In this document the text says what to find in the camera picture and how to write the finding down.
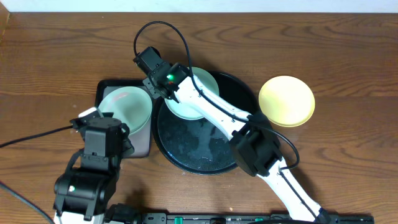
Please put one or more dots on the green yellow sponge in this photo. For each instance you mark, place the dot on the green yellow sponge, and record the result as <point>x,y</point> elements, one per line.
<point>108,114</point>

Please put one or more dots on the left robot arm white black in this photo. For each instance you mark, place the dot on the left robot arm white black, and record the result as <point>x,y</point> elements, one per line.
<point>90,177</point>

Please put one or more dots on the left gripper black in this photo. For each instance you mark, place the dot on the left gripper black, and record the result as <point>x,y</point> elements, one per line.
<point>127,146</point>

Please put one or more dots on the yellow plate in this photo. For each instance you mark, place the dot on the yellow plate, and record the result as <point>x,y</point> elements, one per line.
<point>286,101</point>

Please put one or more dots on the rectangular black grey tray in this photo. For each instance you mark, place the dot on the rectangular black grey tray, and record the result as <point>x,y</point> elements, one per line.
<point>141,139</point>

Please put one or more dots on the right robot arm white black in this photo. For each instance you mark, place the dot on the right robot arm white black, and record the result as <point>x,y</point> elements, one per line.
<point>253,142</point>

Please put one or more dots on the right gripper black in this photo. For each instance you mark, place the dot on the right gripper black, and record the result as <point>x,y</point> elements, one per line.
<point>149,83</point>

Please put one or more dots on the round black tray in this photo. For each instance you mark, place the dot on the round black tray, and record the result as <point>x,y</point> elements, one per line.
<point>197,146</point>

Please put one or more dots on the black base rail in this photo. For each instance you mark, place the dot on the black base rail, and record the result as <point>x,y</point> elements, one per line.
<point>163,218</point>

